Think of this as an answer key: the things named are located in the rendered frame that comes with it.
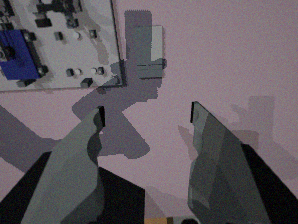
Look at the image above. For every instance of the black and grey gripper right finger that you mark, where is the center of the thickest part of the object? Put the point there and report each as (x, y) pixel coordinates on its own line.
(230, 183)

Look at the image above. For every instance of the blue rectangular plate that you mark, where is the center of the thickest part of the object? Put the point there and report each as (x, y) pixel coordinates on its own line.
(24, 64)

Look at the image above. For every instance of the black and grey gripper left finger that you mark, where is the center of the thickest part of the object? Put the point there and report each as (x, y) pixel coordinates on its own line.
(63, 185)

